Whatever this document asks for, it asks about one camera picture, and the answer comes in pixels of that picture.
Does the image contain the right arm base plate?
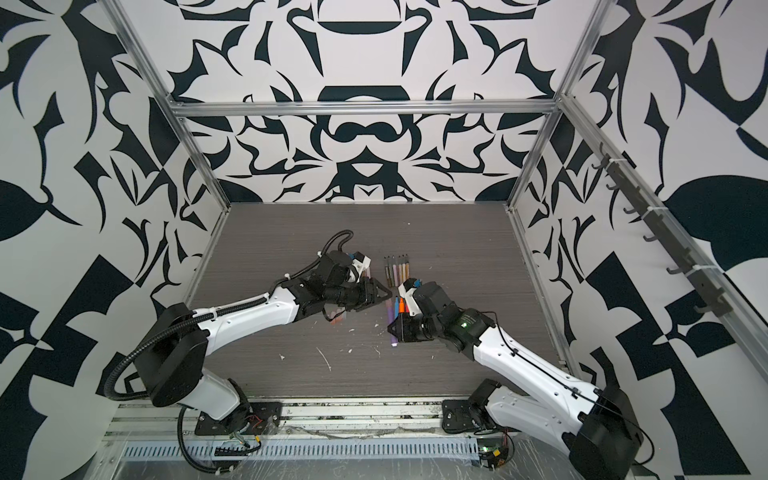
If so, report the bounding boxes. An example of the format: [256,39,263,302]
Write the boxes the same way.
[441,400,497,434]

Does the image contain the green marker pen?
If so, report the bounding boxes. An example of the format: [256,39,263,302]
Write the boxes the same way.
[388,256,396,287]

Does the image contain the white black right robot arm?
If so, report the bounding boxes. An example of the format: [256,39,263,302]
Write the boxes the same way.
[388,279,649,479]

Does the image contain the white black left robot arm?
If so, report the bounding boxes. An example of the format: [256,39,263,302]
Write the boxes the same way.
[103,230,392,475]

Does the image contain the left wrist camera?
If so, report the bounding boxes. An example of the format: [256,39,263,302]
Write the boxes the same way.
[349,252,371,282]

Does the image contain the purple marker pen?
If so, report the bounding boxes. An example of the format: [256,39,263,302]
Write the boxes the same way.
[385,298,398,347]

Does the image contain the dark brown marker pen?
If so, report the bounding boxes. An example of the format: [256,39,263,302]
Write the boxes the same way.
[384,256,392,287]

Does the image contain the small circuit board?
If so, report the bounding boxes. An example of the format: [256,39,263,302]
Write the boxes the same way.
[479,441,515,470]

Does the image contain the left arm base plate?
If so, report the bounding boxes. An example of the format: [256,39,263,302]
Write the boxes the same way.
[194,401,283,436]

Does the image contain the white slotted cable duct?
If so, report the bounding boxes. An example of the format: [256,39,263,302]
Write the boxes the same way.
[122,437,483,461]

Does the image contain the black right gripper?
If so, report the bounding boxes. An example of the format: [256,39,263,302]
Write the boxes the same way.
[386,311,446,341]

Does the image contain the black wall hook rack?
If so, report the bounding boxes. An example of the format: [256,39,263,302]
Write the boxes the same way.
[593,144,733,318]

